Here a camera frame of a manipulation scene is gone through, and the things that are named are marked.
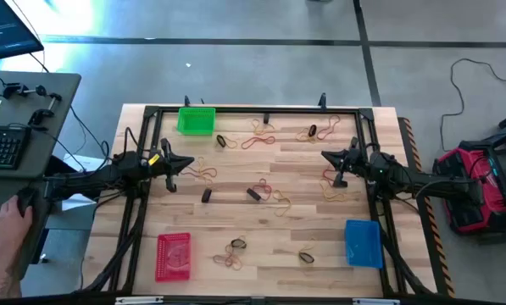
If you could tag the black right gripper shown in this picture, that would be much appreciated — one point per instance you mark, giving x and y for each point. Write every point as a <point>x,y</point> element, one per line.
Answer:
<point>356,163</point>

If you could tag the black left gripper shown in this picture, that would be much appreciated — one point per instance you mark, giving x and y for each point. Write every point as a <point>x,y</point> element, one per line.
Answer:
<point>161,165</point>

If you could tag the red plastic basket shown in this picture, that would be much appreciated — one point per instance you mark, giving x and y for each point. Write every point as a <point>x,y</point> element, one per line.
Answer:
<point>173,258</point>

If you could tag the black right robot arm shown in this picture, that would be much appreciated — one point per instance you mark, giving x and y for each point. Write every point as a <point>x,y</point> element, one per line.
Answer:
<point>405,178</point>

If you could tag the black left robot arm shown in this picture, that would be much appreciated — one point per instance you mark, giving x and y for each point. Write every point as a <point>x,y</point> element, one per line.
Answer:
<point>108,173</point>

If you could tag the person's forearm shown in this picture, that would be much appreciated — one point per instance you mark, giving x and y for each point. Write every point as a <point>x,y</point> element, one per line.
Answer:
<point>2,275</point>

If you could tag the yellow tape tag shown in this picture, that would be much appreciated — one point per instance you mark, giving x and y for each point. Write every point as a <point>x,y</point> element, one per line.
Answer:
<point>154,159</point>

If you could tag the green plastic basket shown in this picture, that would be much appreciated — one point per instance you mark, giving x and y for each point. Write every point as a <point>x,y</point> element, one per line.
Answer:
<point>196,123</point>

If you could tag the blue plastic basket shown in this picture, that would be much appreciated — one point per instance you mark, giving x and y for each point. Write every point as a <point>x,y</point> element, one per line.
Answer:
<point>363,243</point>

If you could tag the white paper sheets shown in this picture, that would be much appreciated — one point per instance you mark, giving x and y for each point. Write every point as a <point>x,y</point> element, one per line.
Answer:
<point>83,163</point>

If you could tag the red black tool case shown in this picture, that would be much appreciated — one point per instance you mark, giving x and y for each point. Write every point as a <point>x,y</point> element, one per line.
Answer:
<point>468,199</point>

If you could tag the yellow black hazard strip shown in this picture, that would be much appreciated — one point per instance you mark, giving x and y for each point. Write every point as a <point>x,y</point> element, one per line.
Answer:
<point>441,260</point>

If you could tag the black desk clamp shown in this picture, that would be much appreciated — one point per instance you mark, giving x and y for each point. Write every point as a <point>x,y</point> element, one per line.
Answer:
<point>40,114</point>
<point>11,90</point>

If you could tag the black keyboard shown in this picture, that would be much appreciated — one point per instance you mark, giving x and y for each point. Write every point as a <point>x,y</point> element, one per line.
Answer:
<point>2,148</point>

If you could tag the person's hand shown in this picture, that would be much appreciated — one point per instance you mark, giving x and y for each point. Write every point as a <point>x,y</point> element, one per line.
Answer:
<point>7,229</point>

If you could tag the black computer monitor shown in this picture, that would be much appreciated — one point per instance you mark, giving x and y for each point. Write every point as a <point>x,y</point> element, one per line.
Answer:
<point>2,29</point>

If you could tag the black frame clamp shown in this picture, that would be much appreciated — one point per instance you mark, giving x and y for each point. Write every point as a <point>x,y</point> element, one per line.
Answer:
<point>322,101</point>
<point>187,101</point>

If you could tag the black aluminium table frame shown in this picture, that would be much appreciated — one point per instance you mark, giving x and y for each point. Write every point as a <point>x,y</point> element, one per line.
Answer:
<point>278,111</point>

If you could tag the silver metal bracket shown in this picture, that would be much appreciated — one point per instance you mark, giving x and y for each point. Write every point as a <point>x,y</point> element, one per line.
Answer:
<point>375,301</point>
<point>138,300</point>

